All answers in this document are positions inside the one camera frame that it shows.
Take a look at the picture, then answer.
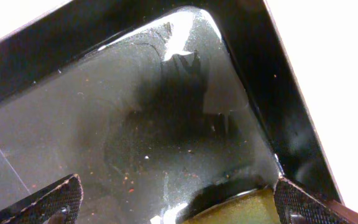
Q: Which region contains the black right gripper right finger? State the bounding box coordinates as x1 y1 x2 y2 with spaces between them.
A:
273 176 358 224

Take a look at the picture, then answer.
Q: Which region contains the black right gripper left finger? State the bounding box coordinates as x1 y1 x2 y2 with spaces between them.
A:
0 174 83 224

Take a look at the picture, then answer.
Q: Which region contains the green yellow scrub sponge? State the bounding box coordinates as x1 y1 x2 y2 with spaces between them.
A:
181 189 280 224

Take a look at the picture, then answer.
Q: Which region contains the black water tray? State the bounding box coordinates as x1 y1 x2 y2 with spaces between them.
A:
0 1 342 223

